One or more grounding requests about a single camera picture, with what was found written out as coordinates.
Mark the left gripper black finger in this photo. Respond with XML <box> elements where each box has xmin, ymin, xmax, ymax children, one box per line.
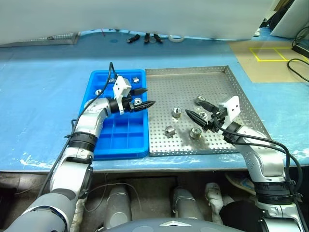
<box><xmin>132</xmin><ymin>100</ymin><xmax>156</xmax><ymax>113</ymax></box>
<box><xmin>131</xmin><ymin>88</ymin><xmax>149</xmax><ymax>96</ymax></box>

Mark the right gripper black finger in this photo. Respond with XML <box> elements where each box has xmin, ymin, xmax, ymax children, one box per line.
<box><xmin>197</xmin><ymin>100</ymin><xmax>219</xmax><ymax>113</ymax></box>
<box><xmin>185</xmin><ymin>109</ymin><xmax>211</xmax><ymax>129</ymax></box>

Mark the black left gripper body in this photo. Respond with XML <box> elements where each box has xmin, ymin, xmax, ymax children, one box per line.
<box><xmin>122</xmin><ymin>93</ymin><xmax>135</xmax><ymax>113</ymax></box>

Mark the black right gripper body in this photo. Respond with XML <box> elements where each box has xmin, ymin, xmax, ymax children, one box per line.
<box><xmin>205</xmin><ymin>107</ymin><xmax>228</xmax><ymax>133</ymax></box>

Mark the blue compartment tray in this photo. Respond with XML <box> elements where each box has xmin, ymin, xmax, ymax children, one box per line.
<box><xmin>78</xmin><ymin>69</ymin><xmax>149</xmax><ymax>161</ymax></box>

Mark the perforated metal tray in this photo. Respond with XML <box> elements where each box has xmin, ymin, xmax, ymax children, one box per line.
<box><xmin>144</xmin><ymin>65</ymin><xmax>273</xmax><ymax>157</ymax></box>

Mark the white tape roll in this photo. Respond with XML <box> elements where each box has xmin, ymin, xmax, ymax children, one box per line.
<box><xmin>168</xmin><ymin>34</ymin><xmax>185</xmax><ymax>44</ymax></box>

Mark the brown cardboard sheet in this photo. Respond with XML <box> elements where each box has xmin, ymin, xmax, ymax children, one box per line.
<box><xmin>228</xmin><ymin>40</ymin><xmax>309</xmax><ymax>84</ymax></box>

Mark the white wrapped stand leg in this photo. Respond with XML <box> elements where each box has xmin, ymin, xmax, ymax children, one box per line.
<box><xmin>75</xmin><ymin>197</ymin><xmax>85</xmax><ymax>229</ymax></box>
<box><xmin>205</xmin><ymin>182</ymin><xmax>232</xmax><ymax>224</ymax></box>

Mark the grey rounded robot leg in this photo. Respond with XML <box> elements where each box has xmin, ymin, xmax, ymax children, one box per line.
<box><xmin>172</xmin><ymin>187</ymin><xmax>205</xmax><ymax>221</ymax></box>
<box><xmin>103</xmin><ymin>186</ymin><xmax>132</xmax><ymax>229</ymax></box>

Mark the black flat device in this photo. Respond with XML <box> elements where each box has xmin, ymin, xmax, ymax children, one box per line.
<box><xmin>292</xmin><ymin>44</ymin><xmax>309</xmax><ymax>58</ymax></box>

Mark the grey robot torso with emblem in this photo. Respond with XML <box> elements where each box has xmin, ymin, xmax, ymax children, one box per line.
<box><xmin>101</xmin><ymin>217</ymin><xmax>211</xmax><ymax>232</ymax></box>

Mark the white leaning board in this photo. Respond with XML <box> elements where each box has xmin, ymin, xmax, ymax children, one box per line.
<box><xmin>270</xmin><ymin>0</ymin><xmax>309</xmax><ymax>39</ymax></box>

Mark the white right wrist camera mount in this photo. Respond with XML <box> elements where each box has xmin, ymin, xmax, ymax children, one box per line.
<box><xmin>218</xmin><ymin>95</ymin><xmax>241</xmax><ymax>130</ymax></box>

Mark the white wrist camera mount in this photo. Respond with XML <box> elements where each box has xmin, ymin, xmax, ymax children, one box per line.
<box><xmin>218</xmin><ymin>95</ymin><xmax>241</xmax><ymax>130</ymax></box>
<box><xmin>112</xmin><ymin>75</ymin><xmax>132</xmax><ymax>115</ymax></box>

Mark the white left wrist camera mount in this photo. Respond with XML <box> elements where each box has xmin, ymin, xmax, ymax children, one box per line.
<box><xmin>112</xmin><ymin>75</ymin><xmax>132</xmax><ymax>115</ymax></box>

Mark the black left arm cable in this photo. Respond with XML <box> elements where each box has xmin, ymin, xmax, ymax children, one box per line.
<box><xmin>37</xmin><ymin>61</ymin><xmax>119</xmax><ymax>199</ymax></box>

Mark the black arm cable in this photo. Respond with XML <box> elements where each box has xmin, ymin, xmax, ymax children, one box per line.
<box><xmin>211</xmin><ymin>118</ymin><xmax>304</xmax><ymax>201</ymax></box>
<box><xmin>37</xmin><ymin>61</ymin><xmax>119</xmax><ymax>199</ymax></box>

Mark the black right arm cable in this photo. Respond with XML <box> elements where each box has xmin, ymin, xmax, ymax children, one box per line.
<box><xmin>211</xmin><ymin>118</ymin><xmax>304</xmax><ymax>201</ymax></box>

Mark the black looped table cable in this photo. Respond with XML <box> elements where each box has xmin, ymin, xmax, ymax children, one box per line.
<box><xmin>286</xmin><ymin>58</ymin><xmax>309</xmax><ymax>81</ymax></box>

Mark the thin grey floor wire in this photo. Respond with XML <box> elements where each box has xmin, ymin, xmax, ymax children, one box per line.
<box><xmin>88</xmin><ymin>182</ymin><xmax>143</xmax><ymax>219</ymax></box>

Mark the grey perforated metal rail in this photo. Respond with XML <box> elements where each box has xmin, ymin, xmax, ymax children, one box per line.
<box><xmin>0</xmin><ymin>31</ymin><xmax>80</xmax><ymax>48</ymax></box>

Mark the black hanging cable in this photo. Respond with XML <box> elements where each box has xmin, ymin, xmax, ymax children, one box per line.
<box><xmin>291</xmin><ymin>26</ymin><xmax>309</xmax><ymax>49</ymax></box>

